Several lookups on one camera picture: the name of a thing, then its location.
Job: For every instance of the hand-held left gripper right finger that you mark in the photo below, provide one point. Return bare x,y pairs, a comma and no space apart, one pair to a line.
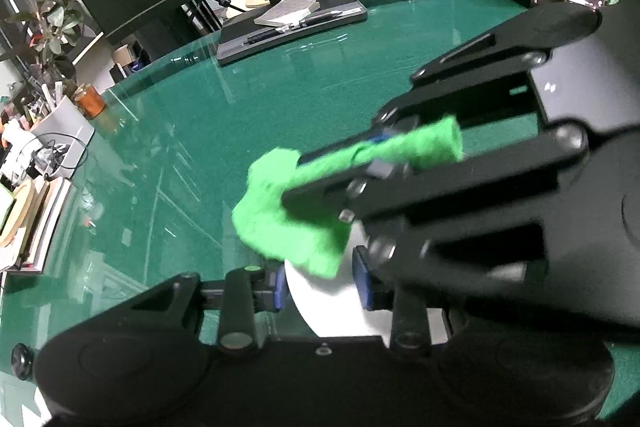
361,282

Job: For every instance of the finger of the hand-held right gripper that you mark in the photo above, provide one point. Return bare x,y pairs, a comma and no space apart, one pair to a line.
480,77
450,177

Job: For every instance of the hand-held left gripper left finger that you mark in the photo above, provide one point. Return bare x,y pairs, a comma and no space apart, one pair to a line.
280,289

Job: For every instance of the white round plate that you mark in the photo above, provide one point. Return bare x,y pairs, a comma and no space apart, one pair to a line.
325,307

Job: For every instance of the green cloth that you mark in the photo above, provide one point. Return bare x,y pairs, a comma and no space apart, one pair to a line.
270,217

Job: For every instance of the black monitor stand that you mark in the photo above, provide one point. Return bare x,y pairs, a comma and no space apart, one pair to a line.
330,7

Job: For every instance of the grey notepad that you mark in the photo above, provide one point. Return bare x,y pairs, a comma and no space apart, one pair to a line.
287,11

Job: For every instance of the stack of books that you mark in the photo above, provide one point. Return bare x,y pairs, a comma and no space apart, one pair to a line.
50,227

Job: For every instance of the amber jar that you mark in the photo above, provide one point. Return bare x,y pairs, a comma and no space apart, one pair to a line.
91,102

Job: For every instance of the black round puck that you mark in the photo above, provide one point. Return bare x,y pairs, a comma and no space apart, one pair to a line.
22,361

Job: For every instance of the grey desk organizer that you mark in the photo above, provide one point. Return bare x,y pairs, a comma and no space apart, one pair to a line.
65,127

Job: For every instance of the round wooden tray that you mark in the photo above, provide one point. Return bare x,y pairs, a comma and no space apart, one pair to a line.
20,217

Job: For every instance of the potted plant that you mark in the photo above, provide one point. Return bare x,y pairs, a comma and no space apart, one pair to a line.
55,27

